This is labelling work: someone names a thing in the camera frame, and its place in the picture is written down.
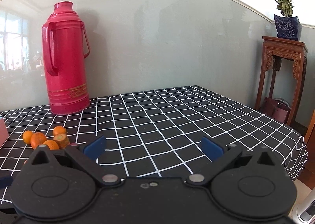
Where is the blue ceramic flower pot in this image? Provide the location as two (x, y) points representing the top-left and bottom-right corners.
(274, 15), (302, 41)

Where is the orange mandarin centre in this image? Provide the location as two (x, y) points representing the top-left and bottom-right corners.
(43, 140), (59, 150)

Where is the small orange far right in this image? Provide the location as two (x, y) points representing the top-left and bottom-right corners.
(53, 126), (67, 136)

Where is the wooden chair right edge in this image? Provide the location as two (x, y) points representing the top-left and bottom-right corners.
(304, 110), (315, 144)

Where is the red thermos flask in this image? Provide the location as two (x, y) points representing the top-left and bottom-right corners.
(42, 1), (90, 115)

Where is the carrot stub near oranges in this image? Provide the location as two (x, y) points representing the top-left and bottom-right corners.
(53, 133), (70, 149)

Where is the silver appliance corner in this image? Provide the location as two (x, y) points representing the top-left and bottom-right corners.
(292, 189), (315, 224)

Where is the pink bag under stand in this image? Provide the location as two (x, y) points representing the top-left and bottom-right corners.
(259, 97), (291, 123)

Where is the colourful cardboard box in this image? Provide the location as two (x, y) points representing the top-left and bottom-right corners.
(0, 117), (9, 147)

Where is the green potted plant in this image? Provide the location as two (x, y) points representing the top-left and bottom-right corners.
(275, 0), (294, 17)

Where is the small orange far left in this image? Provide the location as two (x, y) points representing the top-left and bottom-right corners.
(22, 131), (33, 145)

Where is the black white grid tablecloth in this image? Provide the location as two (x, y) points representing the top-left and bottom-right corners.
(0, 85), (309, 205)

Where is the large orange mandarin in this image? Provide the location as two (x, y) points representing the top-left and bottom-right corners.
(30, 132), (47, 149)

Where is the carved wooden plant stand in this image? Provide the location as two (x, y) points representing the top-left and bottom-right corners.
(255, 36), (308, 126)

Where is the small orange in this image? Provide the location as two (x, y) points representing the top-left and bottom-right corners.
(53, 126), (67, 136)
(22, 131), (33, 145)

